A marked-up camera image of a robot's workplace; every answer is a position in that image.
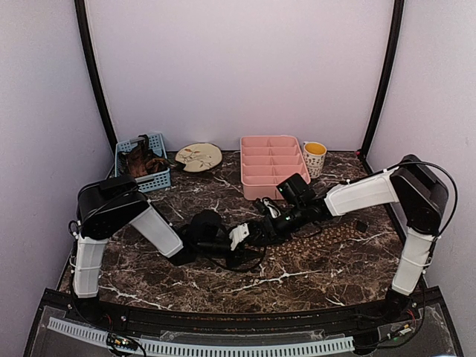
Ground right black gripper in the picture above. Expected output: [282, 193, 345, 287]
[254, 203, 308, 248]

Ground brown floral tie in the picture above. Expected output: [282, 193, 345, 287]
[267, 220, 370, 257]

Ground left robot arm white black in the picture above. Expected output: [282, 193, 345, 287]
[68, 176, 266, 324]

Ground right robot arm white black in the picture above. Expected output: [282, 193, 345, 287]
[262, 155, 458, 323]

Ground dark brown ties in basket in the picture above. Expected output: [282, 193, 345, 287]
[123, 135, 170, 178]

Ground pink divided organizer tray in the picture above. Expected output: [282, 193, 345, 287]
[240, 135, 311, 201]

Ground white mug yellow inside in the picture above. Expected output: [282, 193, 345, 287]
[303, 141, 327, 179]

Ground round floral plate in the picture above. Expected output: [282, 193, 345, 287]
[175, 143, 222, 173]

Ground blue perforated plastic basket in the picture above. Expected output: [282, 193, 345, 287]
[115, 132, 171, 193]

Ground small green circuit board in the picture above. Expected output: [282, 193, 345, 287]
[106, 333, 138, 351]

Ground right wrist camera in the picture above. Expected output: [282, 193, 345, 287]
[253, 197, 282, 219]

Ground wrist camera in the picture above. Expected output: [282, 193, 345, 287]
[189, 210, 267, 257]
[253, 197, 282, 219]

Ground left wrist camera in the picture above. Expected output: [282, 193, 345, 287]
[189, 210, 267, 257]

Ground black front rail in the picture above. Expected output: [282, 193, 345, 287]
[70, 297, 408, 335]

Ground grey slotted cable duct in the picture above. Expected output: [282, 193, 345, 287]
[47, 318, 355, 356]

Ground right black frame post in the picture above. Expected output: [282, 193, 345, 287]
[359, 0, 405, 161]

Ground black frame post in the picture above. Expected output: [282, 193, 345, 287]
[74, 0, 118, 151]
[359, 0, 405, 161]

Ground left black frame post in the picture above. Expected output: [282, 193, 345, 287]
[74, 0, 118, 151]

